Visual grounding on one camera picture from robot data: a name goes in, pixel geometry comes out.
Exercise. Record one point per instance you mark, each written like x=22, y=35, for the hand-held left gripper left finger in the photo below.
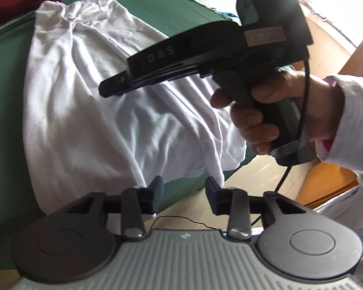
x=155, y=193

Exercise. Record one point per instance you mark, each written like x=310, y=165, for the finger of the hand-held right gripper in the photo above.
x=115, y=86

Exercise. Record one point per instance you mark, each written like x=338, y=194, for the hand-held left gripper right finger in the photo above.
x=213, y=196

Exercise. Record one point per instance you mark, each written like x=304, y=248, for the white shirt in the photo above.
x=93, y=111

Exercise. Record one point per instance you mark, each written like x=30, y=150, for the person's right forearm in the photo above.
x=357, y=120

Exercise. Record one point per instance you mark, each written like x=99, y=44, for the person's right hand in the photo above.
x=314, y=105

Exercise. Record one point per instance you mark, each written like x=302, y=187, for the blue patterned bed sheet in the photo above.
x=227, y=14

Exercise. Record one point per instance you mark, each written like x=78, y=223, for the green bed cover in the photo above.
x=6, y=111

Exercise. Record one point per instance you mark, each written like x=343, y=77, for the orange sheet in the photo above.
x=326, y=184

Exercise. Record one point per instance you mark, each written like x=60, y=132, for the folded green white striped garment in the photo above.
x=6, y=27

